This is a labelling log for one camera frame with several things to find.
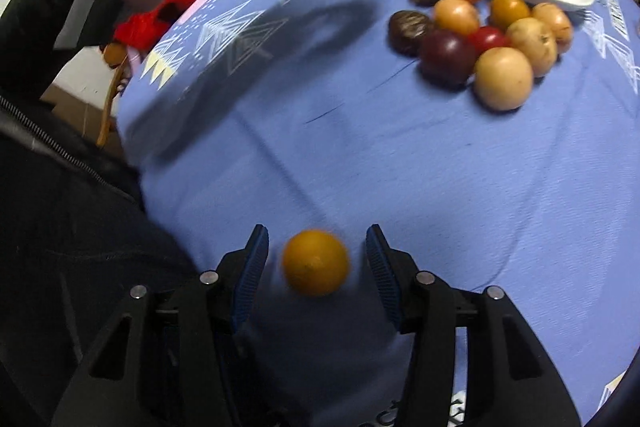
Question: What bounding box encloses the small orange fruit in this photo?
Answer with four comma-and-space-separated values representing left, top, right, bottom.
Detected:
281, 229, 350, 298

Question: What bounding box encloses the dark purple plum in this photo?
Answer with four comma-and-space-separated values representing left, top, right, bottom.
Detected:
419, 29, 476, 90

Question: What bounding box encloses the red tomato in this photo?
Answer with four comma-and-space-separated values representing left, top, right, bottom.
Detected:
466, 26, 511, 57

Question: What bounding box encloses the dark brown mangosteen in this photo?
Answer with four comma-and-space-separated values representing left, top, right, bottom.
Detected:
387, 10, 435, 57

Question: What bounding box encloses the pale tan fruit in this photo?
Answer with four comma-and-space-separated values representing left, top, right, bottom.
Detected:
433, 0, 480, 37

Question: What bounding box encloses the red fabric item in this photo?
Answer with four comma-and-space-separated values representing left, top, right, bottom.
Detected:
113, 0, 196, 53

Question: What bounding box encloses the blue patterned tablecloth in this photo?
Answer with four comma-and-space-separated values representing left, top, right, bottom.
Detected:
117, 0, 639, 426

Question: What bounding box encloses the yellow orange fruit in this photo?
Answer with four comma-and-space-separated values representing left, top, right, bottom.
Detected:
488, 0, 530, 31

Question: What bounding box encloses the large tan pear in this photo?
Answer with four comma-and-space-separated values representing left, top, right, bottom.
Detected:
473, 46, 534, 113

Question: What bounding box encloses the tan round pear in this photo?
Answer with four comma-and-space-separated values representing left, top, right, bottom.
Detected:
506, 17, 558, 78

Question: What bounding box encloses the tan striped fruit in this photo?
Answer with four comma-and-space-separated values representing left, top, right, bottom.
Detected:
532, 2, 574, 54

